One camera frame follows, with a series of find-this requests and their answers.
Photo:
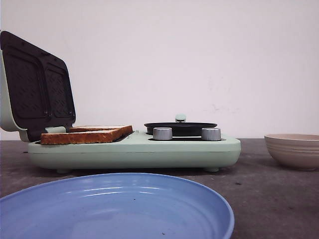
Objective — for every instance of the white bread slice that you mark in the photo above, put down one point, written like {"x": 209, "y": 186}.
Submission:
{"x": 86, "y": 137}
{"x": 123, "y": 128}

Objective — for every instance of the mint green sandwich maker lid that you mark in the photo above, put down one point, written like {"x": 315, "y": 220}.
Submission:
{"x": 35, "y": 89}

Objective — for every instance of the mint green breakfast maker base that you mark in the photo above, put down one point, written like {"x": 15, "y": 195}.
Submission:
{"x": 138, "y": 150}

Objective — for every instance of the silver left knob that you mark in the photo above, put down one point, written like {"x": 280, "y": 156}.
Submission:
{"x": 162, "y": 133}

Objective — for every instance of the silver knob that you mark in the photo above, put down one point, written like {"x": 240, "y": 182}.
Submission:
{"x": 162, "y": 133}
{"x": 211, "y": 134}

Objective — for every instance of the silver right knob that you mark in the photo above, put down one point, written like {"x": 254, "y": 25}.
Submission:
{"x": 211, "y": 134}

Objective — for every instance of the blue plate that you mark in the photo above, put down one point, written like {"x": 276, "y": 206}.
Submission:
{"x": 117, "y": 206}

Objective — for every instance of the beige ribbed bowl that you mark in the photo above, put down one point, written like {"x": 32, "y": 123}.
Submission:
{"x": 300, "y": 151}

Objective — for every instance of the black frying pan green handle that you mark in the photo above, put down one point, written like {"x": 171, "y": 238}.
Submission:
{"x": 180, "y": 127}

